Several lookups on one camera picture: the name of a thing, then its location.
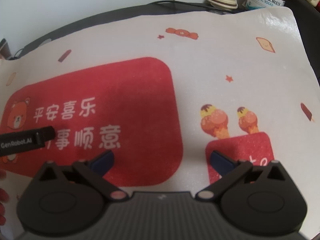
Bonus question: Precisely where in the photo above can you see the black case with yellow label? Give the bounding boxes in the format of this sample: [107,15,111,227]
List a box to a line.
[286,0,320,87]

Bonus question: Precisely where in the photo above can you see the black flat device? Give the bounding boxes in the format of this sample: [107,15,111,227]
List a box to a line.
[0,38,13,61]

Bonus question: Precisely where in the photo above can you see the black desk pad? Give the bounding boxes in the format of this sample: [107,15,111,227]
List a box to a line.
[9,0,215,57]

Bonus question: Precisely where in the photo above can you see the white printed mat with red patches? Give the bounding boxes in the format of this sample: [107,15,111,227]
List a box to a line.
[0,6,320,240]

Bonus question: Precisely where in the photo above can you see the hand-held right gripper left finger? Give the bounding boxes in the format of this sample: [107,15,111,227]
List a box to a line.
[37,150,128,202]

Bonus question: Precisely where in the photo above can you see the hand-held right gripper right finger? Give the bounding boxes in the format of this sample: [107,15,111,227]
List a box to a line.
[195,150,287,202]

